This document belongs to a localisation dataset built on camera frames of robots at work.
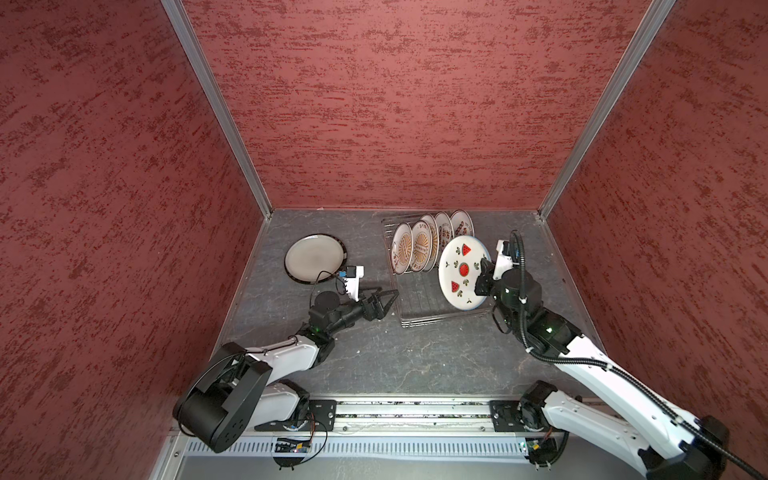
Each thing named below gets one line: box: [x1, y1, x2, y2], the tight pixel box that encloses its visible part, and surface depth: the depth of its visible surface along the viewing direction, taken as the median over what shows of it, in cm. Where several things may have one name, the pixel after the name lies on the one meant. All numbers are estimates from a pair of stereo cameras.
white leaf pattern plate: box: [284, 233, 348, 285], surface depth 106 cm
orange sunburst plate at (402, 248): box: [391, 222, 414, 275], surface depth 103 cm
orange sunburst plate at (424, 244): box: [410, 213, 440, 274], surface depth 101 cm
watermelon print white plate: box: [438, 235, 491, 311], surface depth 83 cm
